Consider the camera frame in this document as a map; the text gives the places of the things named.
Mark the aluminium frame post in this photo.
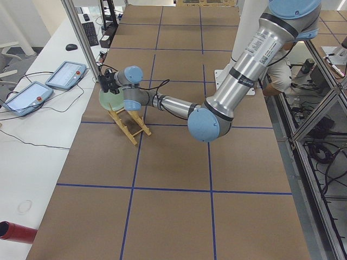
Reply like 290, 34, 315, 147
61, 0, 99, 82

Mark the far teach pendant tablet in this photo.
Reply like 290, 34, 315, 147
45, 61, 87, 90

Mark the person in beige clothes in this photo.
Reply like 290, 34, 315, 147
262, 42, 296, 96

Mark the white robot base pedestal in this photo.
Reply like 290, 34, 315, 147
215, 0, 269, 89

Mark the black keyboard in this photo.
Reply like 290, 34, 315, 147
81, 22, 99, 47

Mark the red cylinder tube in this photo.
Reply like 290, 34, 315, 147
1, 221, 37, 244

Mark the black floor cable bundle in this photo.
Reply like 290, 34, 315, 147
303, 140, 347, 185

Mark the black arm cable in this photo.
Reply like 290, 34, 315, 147
96, 63, 171, 112

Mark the near teach pendant tablet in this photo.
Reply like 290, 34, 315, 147
3, 81, 54, 116

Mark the aluminium frame rail right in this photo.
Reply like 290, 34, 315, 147
273, 35, 346, 259

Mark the teach pendant tablet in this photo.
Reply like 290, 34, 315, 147
45, 61, 87, 90
3, 81, 54, 116

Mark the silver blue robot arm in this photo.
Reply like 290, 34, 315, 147
98, 1, 322, 142

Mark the white desk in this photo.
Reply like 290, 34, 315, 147
0, 5, 125, 239

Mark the light green plate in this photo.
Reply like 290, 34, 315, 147
99, 89, 124, 111

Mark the wooden dish rack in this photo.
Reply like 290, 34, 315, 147
108, 103, 152, 146

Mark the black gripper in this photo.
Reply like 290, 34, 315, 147
98, 68, 118, 94

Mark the black computer mouse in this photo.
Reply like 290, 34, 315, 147
65, 43, 78, 51

